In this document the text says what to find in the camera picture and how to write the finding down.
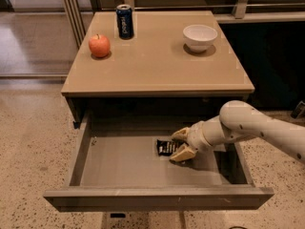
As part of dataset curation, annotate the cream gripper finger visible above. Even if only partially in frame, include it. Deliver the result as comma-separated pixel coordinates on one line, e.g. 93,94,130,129
170,144,197,162
172,127,190,141

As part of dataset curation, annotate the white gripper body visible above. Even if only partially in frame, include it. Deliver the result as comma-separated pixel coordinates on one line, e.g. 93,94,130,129
186,121,212,150

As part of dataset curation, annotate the black rxbar chocolate wrapper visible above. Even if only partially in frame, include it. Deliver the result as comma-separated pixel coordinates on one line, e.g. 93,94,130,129
156,139,182,156

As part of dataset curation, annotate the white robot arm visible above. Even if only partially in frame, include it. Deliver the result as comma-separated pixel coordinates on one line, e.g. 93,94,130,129
170,100,305,163

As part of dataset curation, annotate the beige cabinet with top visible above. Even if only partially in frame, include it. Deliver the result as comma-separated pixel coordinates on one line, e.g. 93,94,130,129
62,10,254,122

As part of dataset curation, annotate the open grey top drawer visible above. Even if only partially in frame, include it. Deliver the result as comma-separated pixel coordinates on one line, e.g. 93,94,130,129
44,110,274,212

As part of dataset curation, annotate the black object at right edge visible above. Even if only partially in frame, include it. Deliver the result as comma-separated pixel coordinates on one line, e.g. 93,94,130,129
291,100,305,118

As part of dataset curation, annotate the white ceramic bowl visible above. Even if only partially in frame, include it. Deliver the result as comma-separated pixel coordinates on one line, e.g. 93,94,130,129
183,25,218,52

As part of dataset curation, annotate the red apple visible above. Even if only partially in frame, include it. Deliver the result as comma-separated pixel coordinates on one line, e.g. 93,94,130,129
89,34,111,58

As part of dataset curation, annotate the blue pepsi can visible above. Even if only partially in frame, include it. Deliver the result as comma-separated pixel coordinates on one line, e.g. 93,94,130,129
116,4,133,39

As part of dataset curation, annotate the wooden shelf with metal rails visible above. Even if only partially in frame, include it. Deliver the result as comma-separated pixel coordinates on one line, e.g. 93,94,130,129
85,0,305,25

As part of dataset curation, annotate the metal frame post left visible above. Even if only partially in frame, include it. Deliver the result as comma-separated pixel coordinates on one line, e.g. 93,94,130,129
62,0,86,48

